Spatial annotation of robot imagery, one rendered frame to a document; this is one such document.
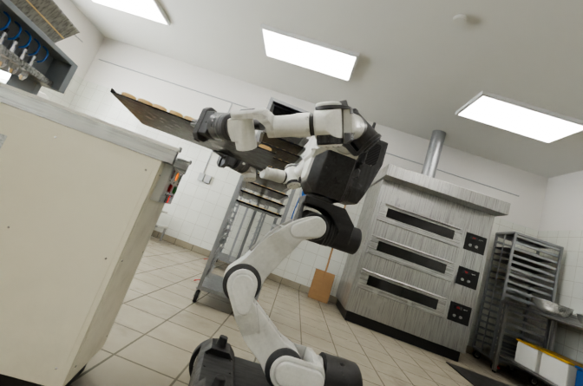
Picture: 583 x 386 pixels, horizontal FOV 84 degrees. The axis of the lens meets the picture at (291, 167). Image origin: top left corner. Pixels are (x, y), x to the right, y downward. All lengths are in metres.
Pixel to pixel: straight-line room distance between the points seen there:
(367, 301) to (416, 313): 0.61
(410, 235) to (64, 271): 3.89
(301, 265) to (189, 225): 1.90
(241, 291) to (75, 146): 0.75
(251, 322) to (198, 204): 4.32
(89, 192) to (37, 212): 0.16
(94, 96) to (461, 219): 6.18
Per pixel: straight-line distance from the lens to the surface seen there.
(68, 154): 1.30
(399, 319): 4.54
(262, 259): 1.30
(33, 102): 1.40
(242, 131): 0.97
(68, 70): 1.95
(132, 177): 1.22
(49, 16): 1.83
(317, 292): 5.04
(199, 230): 5.49
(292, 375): 1.37
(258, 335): 1.36
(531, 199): 6.53
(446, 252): 4.67
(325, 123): 0.92
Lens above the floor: 0.75
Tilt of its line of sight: 11 degrees up
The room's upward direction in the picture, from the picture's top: 20 degrees clockwise
